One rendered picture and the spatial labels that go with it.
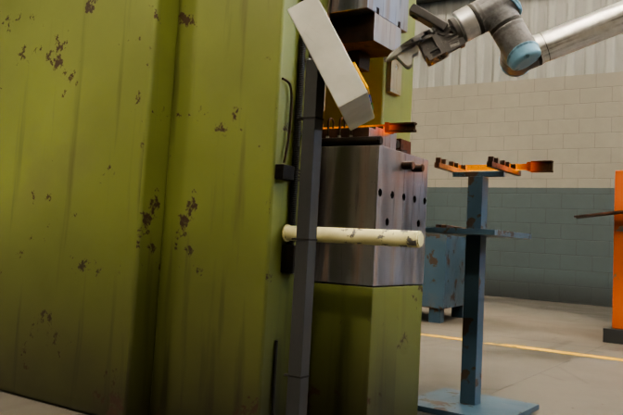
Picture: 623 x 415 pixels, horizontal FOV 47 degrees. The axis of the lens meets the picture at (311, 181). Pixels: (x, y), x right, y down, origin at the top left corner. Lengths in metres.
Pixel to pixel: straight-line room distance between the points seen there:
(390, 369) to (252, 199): 0.73
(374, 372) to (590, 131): 7.93
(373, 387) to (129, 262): 0.86
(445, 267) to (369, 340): 3.71
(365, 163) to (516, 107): 8.07
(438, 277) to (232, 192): 3.90
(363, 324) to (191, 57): 1.03
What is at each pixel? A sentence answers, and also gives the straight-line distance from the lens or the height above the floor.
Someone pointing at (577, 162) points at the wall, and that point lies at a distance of 9.93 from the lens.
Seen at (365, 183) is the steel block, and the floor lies 0.79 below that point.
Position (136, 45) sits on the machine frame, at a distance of 2.45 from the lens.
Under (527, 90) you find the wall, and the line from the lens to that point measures 10.28.
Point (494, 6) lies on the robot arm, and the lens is 2.01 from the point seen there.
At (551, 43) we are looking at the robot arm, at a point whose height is 1.19.
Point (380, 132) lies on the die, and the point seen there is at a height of 0.98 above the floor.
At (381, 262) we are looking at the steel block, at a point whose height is 0.54.
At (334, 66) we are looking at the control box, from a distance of 1.73.
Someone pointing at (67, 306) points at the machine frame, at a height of 0.34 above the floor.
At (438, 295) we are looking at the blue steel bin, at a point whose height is 0.22.
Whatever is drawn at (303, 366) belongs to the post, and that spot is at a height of 0.28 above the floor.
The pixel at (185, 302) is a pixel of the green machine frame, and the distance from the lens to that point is 2.31.
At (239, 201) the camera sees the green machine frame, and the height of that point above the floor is 0.71.
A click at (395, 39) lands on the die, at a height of 1.32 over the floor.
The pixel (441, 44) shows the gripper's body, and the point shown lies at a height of 1.15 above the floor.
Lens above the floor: 0.60
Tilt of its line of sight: 5 degrees up
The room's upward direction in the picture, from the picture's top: 3 degrees clockwise
